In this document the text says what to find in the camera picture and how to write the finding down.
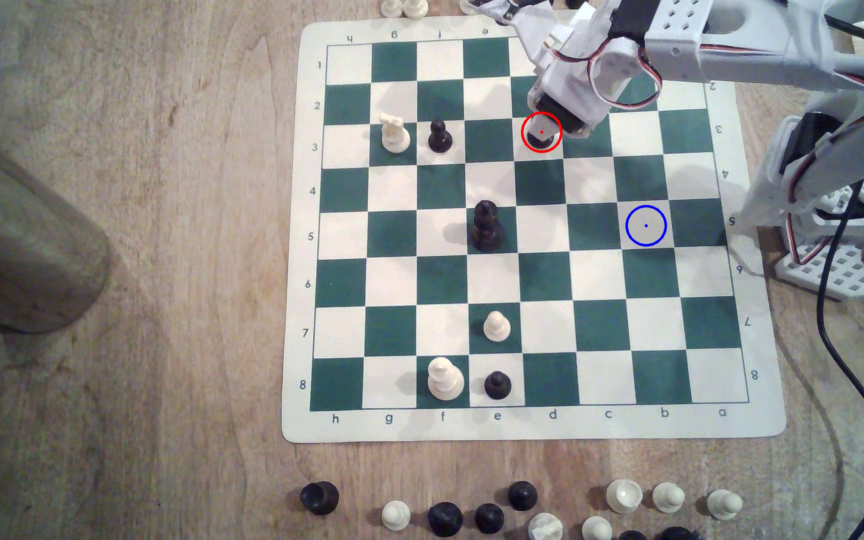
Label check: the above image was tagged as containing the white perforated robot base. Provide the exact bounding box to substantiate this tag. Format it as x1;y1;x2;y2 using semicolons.
774;187;864;301

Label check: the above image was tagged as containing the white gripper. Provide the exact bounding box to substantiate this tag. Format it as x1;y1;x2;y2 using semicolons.
477;0;662;144

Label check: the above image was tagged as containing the brown cylindrical tube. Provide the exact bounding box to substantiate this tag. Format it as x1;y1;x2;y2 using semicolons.
0;114;112;334

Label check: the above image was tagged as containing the black cable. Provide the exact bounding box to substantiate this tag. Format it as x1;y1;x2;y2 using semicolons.
816;176;864;540

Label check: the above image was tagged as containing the green white chess mat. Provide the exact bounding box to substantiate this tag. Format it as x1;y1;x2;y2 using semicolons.
282;15;787;444

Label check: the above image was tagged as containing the white knight chess piece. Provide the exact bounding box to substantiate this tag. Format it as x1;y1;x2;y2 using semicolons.
379;114;412;155
528;512;564;540

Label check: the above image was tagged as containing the black queen chess piece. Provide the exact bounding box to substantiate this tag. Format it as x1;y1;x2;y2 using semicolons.
468;199;507;252

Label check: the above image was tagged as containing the black rook chess piece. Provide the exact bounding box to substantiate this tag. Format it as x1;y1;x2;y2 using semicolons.
300;480;341;516

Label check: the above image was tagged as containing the white king chess piece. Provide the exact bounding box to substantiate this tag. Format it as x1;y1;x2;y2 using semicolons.
427;357;466;401

